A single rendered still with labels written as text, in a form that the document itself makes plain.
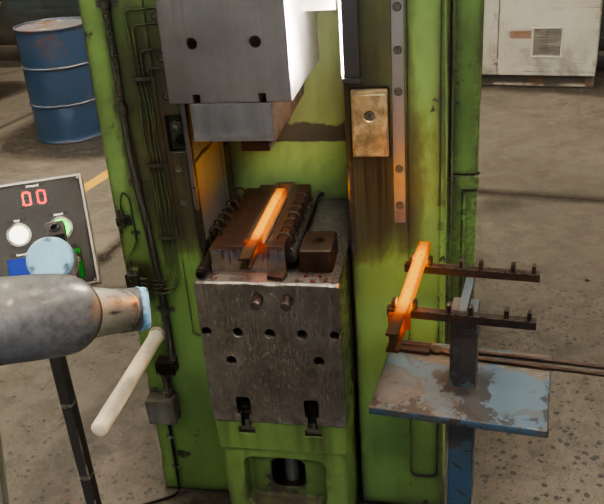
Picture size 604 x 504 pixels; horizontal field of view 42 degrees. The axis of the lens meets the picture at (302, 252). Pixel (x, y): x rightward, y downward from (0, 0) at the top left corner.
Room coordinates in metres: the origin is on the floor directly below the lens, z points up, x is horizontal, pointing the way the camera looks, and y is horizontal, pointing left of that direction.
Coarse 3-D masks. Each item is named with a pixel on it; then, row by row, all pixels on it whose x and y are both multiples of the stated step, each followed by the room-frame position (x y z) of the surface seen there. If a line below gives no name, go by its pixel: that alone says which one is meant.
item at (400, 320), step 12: (420, 252) 1.69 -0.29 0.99; (420, 264) 1.63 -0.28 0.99; (408, 276) 1.57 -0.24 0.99; (420, 276) 1.59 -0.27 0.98; (408, 288) 1.52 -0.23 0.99; (408, 300) 1.46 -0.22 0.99; (396, 312) 1.41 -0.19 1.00; (408, 312) 1.43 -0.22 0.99; (396, 324) 1.35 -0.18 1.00; (408, 324) 1.39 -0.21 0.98; (396, 336) 1.31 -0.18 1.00; (396, 348) 1.32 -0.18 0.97
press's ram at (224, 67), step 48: (192, 0) 1.82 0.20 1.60; (240, 0) 1.80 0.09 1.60; (288, 0) 1.82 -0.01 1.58; (336, 0) 1.96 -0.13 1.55; (192, 48) 1.82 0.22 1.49; (240, 48) 1.80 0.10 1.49; (288, 48) 1.78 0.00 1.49; (192, 96) 1.82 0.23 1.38; (240, 96) 1.80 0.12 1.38; (288, 96) 1.78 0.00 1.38
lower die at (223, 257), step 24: (264, 192) 2.16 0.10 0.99; (288, 192) 2.12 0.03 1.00; (240, 216) 2.02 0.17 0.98; (216, 240) 1.87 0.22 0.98; (240, 240) 1.84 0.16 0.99; (264, 240) 1.81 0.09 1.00; (288, 240) 1.84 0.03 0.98; (216, 264) 1.82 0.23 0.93; (240, 264) 1.81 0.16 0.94; (264, 264) 1.80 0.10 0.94; (288, 264) 1.82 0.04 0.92
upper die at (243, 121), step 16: (192, 112) 1.83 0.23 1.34; (208, 112) 1.82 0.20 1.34; (224, 112) 1.81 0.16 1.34; (240, 112) 1.80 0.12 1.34; (256, 112) 1.79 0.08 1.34; (272, 112) 1.79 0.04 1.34; (288, 112) 1.96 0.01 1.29; (208, 128) 1.82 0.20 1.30; (224, 128) 1.81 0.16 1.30; (240, 128) 1.80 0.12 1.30; (256, 128) 1.79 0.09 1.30; (272, 128) 1.79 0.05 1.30
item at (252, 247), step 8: (280, 192) 2.11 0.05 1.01; (272, 200) 2.05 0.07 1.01; (280, 200) 2.06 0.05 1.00; (272, 208) 2.00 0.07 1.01; (264, 216) 1.94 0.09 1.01; (272, 216) 1.95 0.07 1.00; (264, 224) 1.89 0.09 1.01; (256, 232) 1.84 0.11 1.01; (264, 232) 1.85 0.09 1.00; (248, 240) 1.79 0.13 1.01; (256, 240) 1.78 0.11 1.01; (248, 248) 1.74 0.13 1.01; (256, 248) 1.78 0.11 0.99; (240, 256) 1.70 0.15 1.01; (248, 256) 1.70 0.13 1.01; (256, 256) 1.75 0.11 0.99; (248, 264) 1.70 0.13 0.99
